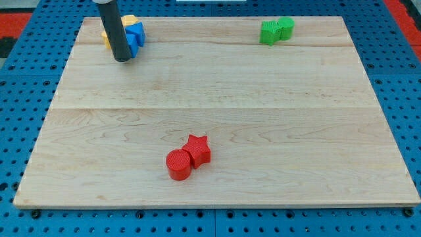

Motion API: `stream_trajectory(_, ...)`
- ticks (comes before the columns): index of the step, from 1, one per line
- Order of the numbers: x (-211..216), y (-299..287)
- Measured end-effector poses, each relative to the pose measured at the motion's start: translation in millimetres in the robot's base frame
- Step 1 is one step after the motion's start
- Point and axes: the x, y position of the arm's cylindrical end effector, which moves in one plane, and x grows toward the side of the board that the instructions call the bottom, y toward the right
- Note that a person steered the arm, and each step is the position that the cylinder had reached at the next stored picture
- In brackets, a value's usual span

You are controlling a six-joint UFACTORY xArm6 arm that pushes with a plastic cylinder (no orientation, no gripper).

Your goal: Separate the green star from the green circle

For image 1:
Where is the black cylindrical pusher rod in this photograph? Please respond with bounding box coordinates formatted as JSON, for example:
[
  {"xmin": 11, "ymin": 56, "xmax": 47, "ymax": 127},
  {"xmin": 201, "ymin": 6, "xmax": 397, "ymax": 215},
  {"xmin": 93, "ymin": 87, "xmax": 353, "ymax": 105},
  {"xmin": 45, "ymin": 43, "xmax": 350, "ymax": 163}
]
[{"xmin": 93, "ymin": 0, "xmax": 132, "ymax": 62}]

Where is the red star block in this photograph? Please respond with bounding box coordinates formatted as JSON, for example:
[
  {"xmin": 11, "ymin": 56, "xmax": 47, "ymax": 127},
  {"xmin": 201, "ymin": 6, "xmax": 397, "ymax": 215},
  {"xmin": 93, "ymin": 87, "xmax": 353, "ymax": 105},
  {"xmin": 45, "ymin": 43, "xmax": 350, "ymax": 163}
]
[{"xmin": 182, "ymin": 134, "xmax": 211, "ymax": 169}]

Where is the green star block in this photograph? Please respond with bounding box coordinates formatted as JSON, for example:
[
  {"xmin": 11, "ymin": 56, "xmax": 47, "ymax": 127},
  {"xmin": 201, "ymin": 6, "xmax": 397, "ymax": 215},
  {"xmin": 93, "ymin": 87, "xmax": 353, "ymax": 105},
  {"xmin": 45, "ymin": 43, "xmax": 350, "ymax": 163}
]
[{"xmin": 259, "ymin": 20, "xmax": 282, "ymax": 46}]

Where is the yellow hexagon block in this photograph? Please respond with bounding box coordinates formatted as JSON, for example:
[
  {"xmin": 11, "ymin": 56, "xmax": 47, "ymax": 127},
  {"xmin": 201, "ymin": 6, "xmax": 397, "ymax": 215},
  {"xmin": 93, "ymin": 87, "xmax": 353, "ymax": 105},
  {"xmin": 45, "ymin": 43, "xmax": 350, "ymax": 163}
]
[{"xmin": 121, "ymin": 14, "xmax": 139, "ymax": 27}]

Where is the yellow block behind rod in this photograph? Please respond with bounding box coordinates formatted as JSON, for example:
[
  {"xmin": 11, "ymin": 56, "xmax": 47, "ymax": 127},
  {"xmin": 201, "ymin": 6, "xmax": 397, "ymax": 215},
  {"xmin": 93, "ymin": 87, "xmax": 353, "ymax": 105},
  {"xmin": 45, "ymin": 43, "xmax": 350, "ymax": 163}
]
[{"xmin": 101, "ymin": 31, "xmax": 111, "ymax": 49}]

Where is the blue cube block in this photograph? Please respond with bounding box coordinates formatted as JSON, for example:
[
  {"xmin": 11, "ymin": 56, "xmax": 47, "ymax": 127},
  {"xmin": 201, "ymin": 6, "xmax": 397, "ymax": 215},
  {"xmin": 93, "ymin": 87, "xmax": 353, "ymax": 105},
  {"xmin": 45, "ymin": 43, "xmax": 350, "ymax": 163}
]
[{"xmin": 125, "ymin": 22, "xmax": 146, "ymax": 47}]

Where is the blue angular block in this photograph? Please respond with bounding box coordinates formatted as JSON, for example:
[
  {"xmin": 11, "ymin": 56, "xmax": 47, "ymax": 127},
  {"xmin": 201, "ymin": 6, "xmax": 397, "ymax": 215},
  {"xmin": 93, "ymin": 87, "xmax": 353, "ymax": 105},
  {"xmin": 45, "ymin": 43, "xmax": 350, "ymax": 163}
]
[{"xmin": 126, "ymin": 34, "xmax": 139, "ymax": 58}]

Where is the red cylinder block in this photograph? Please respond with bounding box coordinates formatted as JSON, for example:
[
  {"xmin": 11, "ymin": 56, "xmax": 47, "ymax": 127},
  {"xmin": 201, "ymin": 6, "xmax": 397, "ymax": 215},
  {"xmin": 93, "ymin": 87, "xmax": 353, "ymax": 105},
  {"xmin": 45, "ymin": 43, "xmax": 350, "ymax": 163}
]
[{"xmin": 166, "ymin": 149, "xmax": 191, "ymax": 181}]

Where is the green cylinder block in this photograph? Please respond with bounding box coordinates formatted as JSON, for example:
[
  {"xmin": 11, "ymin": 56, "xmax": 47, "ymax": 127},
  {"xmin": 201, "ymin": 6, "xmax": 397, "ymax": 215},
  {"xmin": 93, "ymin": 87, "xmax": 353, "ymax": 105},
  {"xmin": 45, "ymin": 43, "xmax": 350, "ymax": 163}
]
[{"xmin": 278, "ymin": 17, "xmax": 295, "ymax": 41}]

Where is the light wooden board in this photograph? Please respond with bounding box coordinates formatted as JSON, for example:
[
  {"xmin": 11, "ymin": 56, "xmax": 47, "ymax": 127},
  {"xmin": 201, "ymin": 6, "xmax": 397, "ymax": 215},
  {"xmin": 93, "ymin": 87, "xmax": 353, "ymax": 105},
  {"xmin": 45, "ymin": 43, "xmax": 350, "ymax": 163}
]
[{"xmin": 14, "ymin": 16, "xmax": 420, "ymax": 209}]

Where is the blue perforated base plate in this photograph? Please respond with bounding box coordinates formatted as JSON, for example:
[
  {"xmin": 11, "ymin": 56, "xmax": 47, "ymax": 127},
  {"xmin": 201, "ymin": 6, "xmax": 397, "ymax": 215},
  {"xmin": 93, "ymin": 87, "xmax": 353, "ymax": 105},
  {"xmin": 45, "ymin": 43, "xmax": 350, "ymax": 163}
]
[{"xmin": 1, "ymin": 1, "xmax": 420, "ymax": 236}]

